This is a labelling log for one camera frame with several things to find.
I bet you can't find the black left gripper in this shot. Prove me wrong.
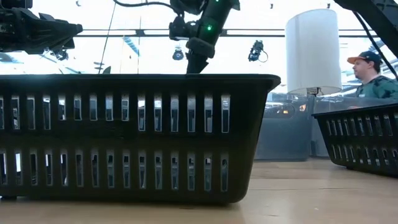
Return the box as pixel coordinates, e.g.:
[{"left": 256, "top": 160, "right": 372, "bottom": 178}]
[{"left": 0, "top": 7, "right": 84, "bottom": 55}]

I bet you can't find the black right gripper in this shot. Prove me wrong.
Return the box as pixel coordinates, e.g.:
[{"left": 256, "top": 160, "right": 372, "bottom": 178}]
[{"left": 185, "top": 36, "right": 216, "bottom": 75}]

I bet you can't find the black hanging ceiling spotlight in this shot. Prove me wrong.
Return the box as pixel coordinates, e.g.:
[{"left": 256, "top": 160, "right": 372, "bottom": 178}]
[{"left": 248, "top": 39, "right": 269, "bottom": 63}]

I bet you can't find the dark horizontal window bar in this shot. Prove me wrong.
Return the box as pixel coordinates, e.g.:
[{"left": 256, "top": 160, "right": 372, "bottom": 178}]
[{"left": 73, "top": 29, "right": 381, "bottom": 39}]

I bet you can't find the large black slotted plastic basket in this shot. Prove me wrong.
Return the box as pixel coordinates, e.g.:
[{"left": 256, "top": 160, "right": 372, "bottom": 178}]
[{"left": 0, "top": 73, "right": 282, "bottom": 205}]

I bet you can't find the grey partition cabinet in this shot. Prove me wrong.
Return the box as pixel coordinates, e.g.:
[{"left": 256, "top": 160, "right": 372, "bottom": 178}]
[{"left": 254, "top": 92, "right": 315, "bottom": 162}]

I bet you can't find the white cylindrical column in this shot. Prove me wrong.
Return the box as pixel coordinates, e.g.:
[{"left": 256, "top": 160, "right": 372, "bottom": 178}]
[{"left": 285, "top": 8, "right": 343, "bottom": 96}]

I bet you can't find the person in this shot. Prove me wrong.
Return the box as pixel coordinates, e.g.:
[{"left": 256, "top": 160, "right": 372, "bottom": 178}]
[{"left": 346, "top": 50, "right": 398, "bottom": 110}]

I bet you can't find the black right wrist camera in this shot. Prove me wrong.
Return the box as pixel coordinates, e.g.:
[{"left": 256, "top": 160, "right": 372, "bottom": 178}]
[{"left": 169, "top": 16, "right": 200, "bottom": 42}]

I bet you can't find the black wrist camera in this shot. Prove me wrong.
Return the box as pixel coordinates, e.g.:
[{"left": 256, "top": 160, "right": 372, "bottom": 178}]
[
  {"left": 169, "top": 16, "right": 200, "bottom": 42},
  {"left": 0, "top": 0, "right": 34, "bottom": 9}
]

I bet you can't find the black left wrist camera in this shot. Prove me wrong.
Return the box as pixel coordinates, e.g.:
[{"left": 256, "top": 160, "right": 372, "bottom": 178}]
[{"left": 0, "top": 0, "right": 34, "bottom": 9}]

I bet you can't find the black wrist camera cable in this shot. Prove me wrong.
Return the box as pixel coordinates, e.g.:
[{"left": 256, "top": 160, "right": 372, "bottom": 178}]
[{"left": 112, "top": 0, "right": 185, "bottom": 16}]

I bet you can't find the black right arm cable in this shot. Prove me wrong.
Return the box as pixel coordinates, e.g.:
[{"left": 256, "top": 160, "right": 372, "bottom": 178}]
[{"left": 352, "top": 10, "right": 398, "bottom": 80}]

